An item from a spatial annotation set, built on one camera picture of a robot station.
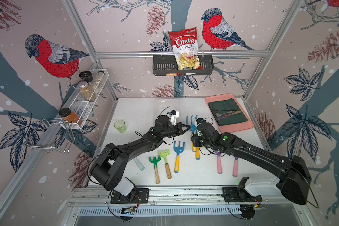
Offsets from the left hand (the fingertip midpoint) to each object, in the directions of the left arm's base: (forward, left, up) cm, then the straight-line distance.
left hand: (192, 126), depth 78 cm
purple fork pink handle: (-14, -17, -19) cm, 29 cm away
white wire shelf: (+6, +61, +10) cm, 62 cm away
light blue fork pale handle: (-17, +30, -19) cm, 40 cm away
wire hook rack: (-14, +62, +13) cm, 65 cm away
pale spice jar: (+27, +57, +13) cm, 65 cm away
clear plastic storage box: (+27, +24, -15) cm, 39 cm away
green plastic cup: (+12, +50, -19) cm, 54 cm away
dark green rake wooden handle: (-13, +22, -20) cm, 33 cm away
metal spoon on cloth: (+23, -25, -19) cm, 39 cm away
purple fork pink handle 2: (-17, -26, -20) cm, 37 cm away
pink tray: (+12, -34, -21) cm, 42 cm away
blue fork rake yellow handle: (-6, +8, -19) cm, 22 cm away
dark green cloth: (+26, -31, -20) cm, 46 cm away
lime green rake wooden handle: (-9, +17, -20) cm, 28 cm away
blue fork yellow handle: (-8, -5, -19) cm, 22 cm away
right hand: (-5, 0, -6) cm, 7 cm away
